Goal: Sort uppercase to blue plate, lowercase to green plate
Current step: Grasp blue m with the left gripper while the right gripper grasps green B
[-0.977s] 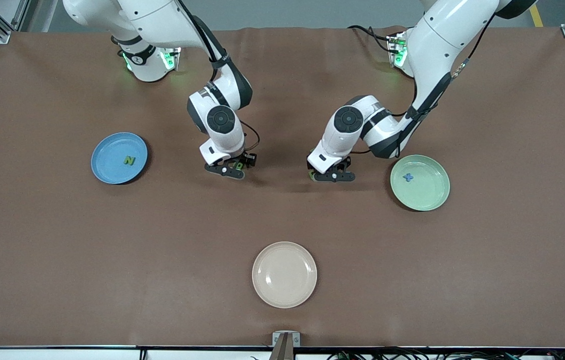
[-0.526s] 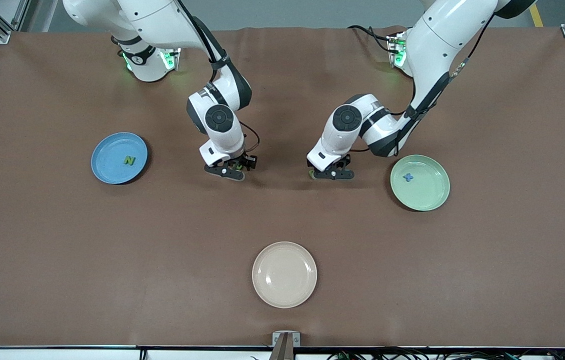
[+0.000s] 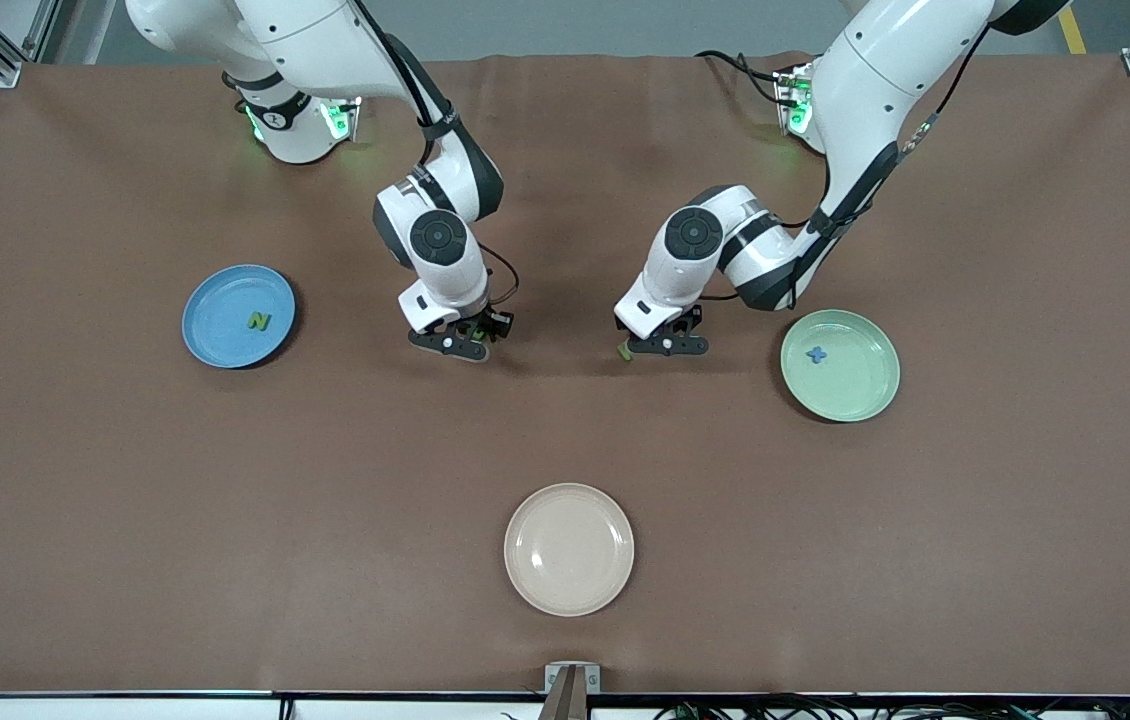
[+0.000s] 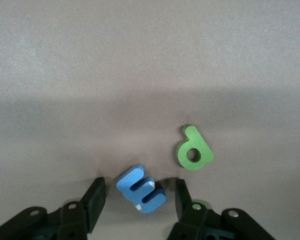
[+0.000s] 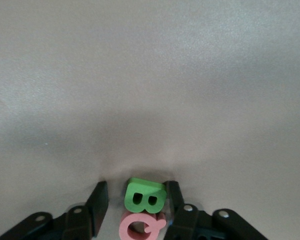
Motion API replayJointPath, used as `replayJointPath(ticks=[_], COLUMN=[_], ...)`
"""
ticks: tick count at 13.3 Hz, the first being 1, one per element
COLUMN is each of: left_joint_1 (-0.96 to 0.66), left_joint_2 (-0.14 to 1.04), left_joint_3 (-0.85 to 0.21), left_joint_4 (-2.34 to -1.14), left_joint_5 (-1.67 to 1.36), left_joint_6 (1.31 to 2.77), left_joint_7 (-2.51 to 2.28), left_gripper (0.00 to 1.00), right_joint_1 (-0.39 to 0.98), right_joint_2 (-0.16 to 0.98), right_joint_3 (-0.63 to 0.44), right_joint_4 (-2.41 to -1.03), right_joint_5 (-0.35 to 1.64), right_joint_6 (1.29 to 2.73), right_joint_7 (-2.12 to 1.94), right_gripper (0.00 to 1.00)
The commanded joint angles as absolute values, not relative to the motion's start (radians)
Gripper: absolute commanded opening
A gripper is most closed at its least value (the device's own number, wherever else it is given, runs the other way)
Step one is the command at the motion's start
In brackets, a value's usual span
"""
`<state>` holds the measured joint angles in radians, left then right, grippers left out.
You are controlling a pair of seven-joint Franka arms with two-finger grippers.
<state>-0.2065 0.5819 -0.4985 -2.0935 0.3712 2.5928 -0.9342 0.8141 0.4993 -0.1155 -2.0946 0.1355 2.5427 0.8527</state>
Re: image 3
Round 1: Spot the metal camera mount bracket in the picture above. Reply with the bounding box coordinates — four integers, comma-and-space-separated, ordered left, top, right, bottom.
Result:
537, 662, 602, 720

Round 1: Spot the black base cable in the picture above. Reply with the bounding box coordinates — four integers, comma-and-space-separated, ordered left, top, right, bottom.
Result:
693, 48, 796, 106

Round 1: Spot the brown table cover mat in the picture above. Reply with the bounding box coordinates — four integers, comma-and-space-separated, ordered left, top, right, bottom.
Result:
0, 52, 1130, 696

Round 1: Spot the blue plate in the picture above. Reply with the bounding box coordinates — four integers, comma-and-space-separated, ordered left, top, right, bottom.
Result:
181, 264, 298, 370

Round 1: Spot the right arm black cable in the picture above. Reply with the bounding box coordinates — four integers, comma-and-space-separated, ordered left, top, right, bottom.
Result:
350, 0, 521, 311

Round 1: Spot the beige plate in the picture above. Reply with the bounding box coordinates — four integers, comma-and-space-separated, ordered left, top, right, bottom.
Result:
504, 483, 636, 617

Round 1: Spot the green plate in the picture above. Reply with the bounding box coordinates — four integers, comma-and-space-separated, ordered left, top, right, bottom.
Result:
780, 309, 901, 423

